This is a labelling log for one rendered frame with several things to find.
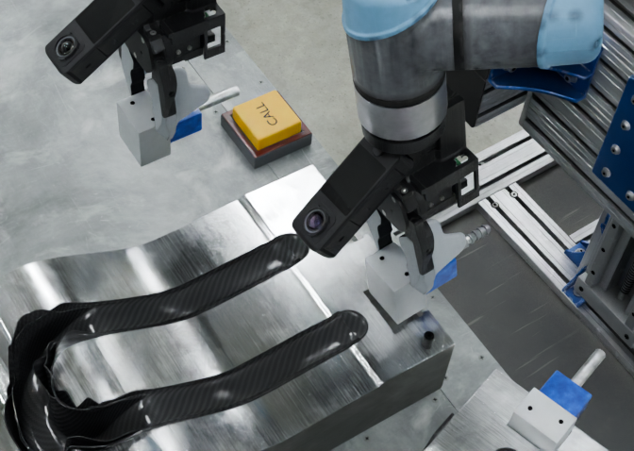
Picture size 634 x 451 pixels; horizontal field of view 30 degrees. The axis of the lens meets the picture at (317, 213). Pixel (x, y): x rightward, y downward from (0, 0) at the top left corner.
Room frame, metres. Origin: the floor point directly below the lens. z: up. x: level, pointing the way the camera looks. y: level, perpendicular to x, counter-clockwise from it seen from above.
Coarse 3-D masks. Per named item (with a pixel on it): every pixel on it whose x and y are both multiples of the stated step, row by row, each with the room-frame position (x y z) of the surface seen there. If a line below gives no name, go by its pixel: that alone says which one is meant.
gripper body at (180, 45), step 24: (168, 0) 0.81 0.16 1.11; (192, 0) 0.82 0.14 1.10; (144, 24) 0.79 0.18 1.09; (168, 24) 0.80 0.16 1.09; (192, 24) 0.80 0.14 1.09; (216, 24) 0.82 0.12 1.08; (144, 48) 0.78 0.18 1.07; (168, 48) 0.79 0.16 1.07; (192, 48) 0.81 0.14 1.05; (216, 48) 0.82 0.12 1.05
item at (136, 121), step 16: (144, 96) 0.82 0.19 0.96; (224, 96) 0.86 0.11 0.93; (128, 112) 0.80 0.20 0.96; (144, 112) 0.80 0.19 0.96; (192, 112) 0.82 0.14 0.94; (128, 128) 0.79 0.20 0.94; (144, 128) 0.78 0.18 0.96; (176, 128) 0.80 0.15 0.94; (192, 128) 0.82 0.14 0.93; (128, 144) 0.79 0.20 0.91; (144, 144) 0.78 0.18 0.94; (160, 144) 0.79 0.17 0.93; (144, 160) 0.78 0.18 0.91
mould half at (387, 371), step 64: (256, 192) 0.77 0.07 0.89; (64, 256) 0.64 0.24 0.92; (128, 256) 0.67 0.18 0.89; (192, 256) 0.68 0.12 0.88; (320, 256) 0.70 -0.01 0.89; (0, 320) 0.56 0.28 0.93; (192, 320) 0.61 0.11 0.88; (256, 320) 0.62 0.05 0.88; (320, 320) 0.62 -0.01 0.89; (384, 320) 0.63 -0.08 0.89; (0, 384) 0.53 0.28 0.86; (64, 384) 0.50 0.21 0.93; (128, 384) 0.51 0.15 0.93; (320, 384) 0.55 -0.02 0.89; (384, 384) 0.56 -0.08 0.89; (0, 448) 0.46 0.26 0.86; (128, 448) 0.44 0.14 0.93; (192, 448) 0.46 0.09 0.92; (256, 448) 0.48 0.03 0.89; (320, 448) 0.52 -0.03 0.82
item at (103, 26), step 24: (96, 0) 0.80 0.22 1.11; (120, 0) 0.80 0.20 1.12; (144, 0) 0.79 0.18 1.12; (72, 24) 0.79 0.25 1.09; (96, 24) 0.78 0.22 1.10; (120, 24) 0.77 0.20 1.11; (48, 48) 0.77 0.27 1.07; (72, 48) 0.76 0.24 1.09; (96, 48) 0.76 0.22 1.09; (72, 72) 0.74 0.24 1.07
